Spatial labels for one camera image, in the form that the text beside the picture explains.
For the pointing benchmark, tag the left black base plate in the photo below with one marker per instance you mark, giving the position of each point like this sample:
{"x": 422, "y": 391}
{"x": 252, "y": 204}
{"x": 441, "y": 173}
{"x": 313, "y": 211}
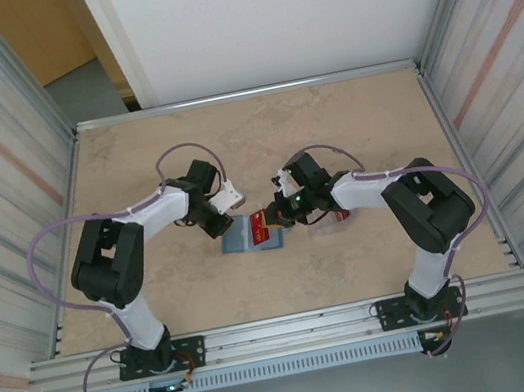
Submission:
{"x": 193, "y": 350}

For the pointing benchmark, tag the aluminium frame rail by wall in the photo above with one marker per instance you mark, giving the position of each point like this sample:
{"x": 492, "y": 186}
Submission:
{"x": 249, "y": 94}

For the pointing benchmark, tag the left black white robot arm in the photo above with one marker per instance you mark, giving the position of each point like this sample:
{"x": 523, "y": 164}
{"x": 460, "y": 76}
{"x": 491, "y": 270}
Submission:
{"x": 107, "y": 269}

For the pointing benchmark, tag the blue leather card holder wallet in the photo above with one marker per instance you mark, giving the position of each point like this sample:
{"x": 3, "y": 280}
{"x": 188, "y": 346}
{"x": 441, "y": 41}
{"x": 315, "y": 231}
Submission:
{"x": 237, "y": 241}

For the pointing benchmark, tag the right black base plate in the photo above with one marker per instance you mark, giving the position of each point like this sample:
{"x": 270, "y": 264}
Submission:
{"x": 390, "y": 315}

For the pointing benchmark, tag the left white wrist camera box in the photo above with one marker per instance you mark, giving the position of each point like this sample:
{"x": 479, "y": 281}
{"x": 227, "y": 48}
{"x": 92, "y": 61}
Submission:
{"x": 227, "y": 197}

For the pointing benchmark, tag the clear acrylic card stand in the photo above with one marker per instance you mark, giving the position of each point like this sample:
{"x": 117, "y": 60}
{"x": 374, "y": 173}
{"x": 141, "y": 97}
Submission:
{"x": 328, "y": 227}

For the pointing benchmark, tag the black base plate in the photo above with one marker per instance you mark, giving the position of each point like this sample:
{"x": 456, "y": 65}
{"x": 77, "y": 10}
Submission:
{"x": 193, "y": 350}
{"x": 390, "y": 315}

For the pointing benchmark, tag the small green-lit circuit board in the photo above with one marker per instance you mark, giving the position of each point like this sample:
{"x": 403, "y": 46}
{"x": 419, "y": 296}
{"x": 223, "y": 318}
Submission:
{"x": 169, "y": 388}

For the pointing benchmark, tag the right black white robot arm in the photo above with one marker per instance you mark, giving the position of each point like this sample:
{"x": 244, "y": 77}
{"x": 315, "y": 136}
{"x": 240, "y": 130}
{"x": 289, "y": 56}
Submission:
{"x": 431, "y": 206}

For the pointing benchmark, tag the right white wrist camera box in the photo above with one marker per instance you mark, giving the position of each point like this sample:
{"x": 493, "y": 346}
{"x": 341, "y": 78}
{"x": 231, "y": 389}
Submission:
{"x": 285, "y": 184}

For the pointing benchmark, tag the right side aluminium rail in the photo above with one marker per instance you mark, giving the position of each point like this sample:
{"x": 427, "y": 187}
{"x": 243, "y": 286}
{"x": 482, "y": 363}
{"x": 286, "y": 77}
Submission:
{"x": 447, "y": 125}

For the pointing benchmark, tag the long triple aluminium frame rail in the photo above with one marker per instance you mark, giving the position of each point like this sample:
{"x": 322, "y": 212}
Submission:
{"x": 291, "y": 333}

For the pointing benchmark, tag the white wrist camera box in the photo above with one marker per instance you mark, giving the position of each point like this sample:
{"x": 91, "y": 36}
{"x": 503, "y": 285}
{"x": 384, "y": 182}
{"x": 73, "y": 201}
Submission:
{"x": 227, "y": 197}
{"x": 285, "y": 184}

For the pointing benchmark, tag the white door frame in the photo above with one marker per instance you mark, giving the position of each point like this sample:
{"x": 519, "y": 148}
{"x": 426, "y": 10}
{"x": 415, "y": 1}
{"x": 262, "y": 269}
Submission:
{"x": 117, "y": 38}

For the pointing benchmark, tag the wooden door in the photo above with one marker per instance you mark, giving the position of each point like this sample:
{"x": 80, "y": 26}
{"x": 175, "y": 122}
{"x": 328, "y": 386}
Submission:
{"x": 40, "y": 32}

